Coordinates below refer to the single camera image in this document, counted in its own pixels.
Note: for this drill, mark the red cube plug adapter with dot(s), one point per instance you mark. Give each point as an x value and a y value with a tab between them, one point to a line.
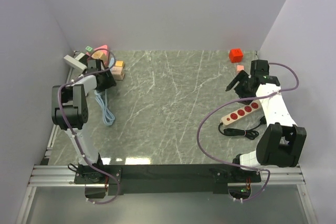
236	55

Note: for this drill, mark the pink triangle block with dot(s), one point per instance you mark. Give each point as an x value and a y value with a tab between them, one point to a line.
104	47

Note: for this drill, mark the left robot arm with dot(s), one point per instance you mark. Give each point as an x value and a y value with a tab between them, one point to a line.
69	109

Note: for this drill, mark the tan wooden cube adapter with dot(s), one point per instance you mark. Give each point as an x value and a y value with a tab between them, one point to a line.
101	55

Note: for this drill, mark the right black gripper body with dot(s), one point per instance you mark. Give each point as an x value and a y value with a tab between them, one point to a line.
242	89

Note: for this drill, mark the pink cube adapter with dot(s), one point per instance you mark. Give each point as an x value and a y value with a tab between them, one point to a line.
118	73

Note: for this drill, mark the small green block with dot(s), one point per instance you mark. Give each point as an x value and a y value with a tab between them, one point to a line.
89	49

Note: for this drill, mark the small salmon cube adapter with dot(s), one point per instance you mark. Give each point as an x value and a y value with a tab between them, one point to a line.
240	68

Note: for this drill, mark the white power strip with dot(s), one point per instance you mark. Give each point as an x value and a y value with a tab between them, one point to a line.
78	62

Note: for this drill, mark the beige red power strip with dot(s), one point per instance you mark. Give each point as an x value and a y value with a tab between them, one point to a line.
240	113

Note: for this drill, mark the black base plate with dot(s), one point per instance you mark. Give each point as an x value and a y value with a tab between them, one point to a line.
176	178

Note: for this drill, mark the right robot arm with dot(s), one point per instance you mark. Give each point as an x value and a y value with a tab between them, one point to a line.
283	140

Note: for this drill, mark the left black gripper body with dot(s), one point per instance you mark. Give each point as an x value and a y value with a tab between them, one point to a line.
108	80

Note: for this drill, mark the small orange cube adapter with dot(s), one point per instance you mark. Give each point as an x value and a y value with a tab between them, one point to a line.
119	63

